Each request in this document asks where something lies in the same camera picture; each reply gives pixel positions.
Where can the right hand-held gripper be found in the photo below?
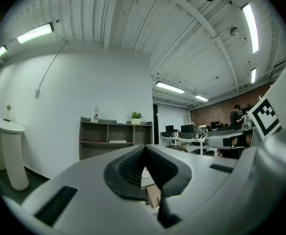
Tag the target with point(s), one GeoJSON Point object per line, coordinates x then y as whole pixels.
{"type": "Point", "coordinates": [265, 119]}

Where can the white ceiling light bar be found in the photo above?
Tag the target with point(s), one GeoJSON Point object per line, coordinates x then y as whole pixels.
{"type": "Point", "coordinates": [170, 87]}
{"type": "Point", "coordinates": [253, 75]}
{"type": "Point", "coordinates": [250, 28]}
{"type": "Point", "coordinates": [35, 33]}
{"type": "Point", "coordinates": [201, 98]}
{"type": "Point", "coordinates": [0, 52]}

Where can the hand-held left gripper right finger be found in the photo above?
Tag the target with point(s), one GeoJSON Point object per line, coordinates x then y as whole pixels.
{"type": "Point", "coordinates": [206, 192]}

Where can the white pedestal table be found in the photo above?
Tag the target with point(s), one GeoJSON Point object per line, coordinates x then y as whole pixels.
{"type": "Point", "coordinates": [13, 155]}

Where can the small cardboard box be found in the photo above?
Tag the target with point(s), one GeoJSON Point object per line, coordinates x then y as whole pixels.
{"type": "Point", "coordinates": [154, 196]}

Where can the green potted plant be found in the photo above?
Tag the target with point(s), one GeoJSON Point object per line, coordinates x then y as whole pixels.
{"type": "Point", "coordinates": [136, 117]}

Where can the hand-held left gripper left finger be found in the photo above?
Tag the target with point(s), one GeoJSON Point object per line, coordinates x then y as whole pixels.
{"type": "Point", "coordinates": [84, 195]}

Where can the white vase with flower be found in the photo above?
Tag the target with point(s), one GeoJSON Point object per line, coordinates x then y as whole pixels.
{"type": "Point", "coordinates": [9, 108]}

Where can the white flat book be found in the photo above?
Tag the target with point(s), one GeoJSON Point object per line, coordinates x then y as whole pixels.
{"type": "Point", "coordinates": [117, 141]}

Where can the grey wooden shelf unit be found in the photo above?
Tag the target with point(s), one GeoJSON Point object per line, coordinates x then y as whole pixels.
{"type": "Point", "coordinates": [94, 153]}

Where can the white wall socket box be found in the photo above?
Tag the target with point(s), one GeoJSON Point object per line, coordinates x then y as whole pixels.
{"type": "Point", "coordinates": [37, 92]}

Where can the round ceiling detector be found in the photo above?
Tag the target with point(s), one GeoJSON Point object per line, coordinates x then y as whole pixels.
{"type": "Point", "coordinates": [234, 30]}

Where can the white long office desk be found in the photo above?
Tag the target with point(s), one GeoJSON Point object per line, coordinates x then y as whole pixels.
{"type": "Point", "coordinates": [182, 139]}

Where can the black computer monitor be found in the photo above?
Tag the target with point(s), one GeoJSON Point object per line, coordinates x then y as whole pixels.
{"type": "Point", "coordinates": [215, 125]}
{"type": "Point", "coordinates": [187, 128]}
{"type": "Point", "coordinates": [169, 128]}

